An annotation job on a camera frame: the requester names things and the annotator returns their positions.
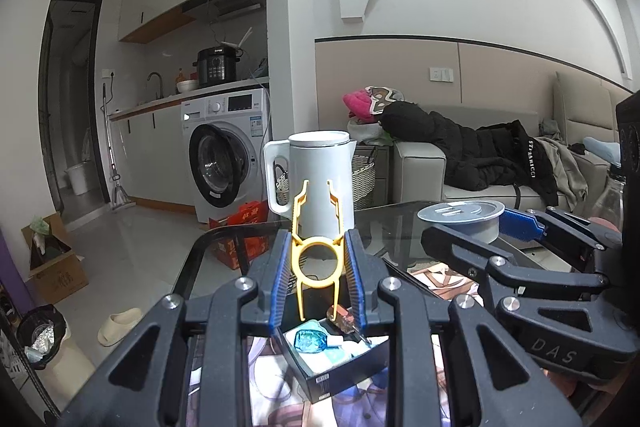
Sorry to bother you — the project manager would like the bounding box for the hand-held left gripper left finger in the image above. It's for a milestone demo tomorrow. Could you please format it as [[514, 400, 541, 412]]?
[[57, 229, 293, 427]]

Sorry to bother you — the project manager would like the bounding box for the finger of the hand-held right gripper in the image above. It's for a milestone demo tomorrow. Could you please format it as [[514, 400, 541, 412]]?
[[421, 223, 640, 344], [499, 206, 625, 259]]

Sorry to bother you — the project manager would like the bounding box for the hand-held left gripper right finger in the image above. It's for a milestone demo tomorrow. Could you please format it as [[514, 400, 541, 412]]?
[[344, 228, 583, 427]]

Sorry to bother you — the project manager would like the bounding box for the yellow plastic tool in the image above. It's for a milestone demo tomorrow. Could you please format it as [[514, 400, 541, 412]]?
[[290, 179, 347, 322]]

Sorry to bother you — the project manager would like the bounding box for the grey round container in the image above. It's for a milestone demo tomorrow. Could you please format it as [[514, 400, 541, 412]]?
[[417, 200, 506, 244]]

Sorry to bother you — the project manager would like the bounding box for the blue green packet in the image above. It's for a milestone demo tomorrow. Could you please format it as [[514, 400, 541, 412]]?
[[302, 337, 390, 370]]

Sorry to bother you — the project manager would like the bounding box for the black storage box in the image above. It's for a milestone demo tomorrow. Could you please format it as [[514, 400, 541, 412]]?
[[275, 319, 391, 404]]

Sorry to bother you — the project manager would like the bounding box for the blue transparent plastic piece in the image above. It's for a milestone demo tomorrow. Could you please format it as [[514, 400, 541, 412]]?
[[294, 329, 331, 353]]

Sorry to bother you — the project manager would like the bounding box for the red gift box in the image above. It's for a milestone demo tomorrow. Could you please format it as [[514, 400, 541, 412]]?
[[209, 199, 273, 270]]

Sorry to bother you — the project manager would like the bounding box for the beige grey jacket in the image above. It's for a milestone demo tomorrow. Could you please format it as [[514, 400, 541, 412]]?
[[537, 134, 591, 208]]

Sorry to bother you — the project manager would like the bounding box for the light grey sofa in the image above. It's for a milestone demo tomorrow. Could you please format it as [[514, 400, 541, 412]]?
[[389, 71, 640, 253]]

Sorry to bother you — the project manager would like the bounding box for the clear plastic bottle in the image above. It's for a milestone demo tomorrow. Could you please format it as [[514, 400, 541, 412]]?
[[591, 164, 628, 228]]

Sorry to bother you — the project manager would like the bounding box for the printed table mat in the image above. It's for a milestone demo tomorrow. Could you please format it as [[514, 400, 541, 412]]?
[[185, 264, 501, 427]]

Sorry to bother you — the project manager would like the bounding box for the wicker basket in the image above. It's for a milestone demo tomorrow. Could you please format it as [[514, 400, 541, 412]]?
[[274, 147, 377, 212]]

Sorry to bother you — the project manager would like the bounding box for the light blue cloth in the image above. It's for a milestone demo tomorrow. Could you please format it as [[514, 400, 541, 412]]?
[[582, 136, 623, 168]]

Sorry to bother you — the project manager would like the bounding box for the black puffer jacket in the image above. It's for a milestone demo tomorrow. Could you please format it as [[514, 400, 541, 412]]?
[[380, 101, 561, 208]]

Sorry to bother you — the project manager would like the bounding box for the white electric kettle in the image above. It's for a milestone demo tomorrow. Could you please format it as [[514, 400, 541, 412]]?
[[262, 131, 358, 242]]

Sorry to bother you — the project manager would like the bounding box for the white green bag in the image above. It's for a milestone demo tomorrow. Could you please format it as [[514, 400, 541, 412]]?
[[347, 117, 396, 146]]

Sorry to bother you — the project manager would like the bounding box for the white brown plush toy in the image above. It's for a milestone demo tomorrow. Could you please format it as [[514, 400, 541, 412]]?
[[364, 85, 407, 115]]

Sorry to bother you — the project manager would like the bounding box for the beige slipper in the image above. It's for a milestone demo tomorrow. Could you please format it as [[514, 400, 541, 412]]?
[[97, 307, 147, 348]]

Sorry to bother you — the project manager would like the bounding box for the pink plush toy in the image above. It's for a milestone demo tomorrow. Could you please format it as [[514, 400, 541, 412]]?
[[342, 89, 381, 124]]

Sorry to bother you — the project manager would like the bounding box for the mop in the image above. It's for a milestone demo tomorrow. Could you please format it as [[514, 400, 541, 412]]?
[[101, 82, 137, 214]]

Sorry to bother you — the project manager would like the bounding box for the white base cabinet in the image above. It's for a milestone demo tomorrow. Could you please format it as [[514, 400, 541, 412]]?
[[109, 104, 196, 214]]

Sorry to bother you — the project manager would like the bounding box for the white washing machine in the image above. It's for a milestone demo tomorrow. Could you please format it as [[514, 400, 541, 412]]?
[[180, 88, 273, 225]]

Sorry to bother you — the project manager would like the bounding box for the white trash bin black bag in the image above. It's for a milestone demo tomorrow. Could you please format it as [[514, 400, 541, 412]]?
[[16, 303, 100, 390]]

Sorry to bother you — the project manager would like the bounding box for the cardboard box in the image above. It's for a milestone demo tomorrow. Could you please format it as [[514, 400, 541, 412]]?
[[21, 211, 90, 305]]

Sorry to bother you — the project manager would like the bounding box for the white bucket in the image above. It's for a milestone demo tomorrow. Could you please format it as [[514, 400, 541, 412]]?
[[65, 160, 96, 196]]

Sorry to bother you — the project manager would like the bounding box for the black pressure cooker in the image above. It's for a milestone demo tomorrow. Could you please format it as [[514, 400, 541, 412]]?
[[192, 47, 243, 88]]

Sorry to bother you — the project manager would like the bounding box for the black framed door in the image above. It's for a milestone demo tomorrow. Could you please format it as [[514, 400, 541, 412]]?
[[39, 0, 112, 228]]

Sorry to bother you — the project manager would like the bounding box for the small brown handled screwdriver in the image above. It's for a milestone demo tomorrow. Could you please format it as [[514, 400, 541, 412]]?
[[325, 305, 373, 348]]

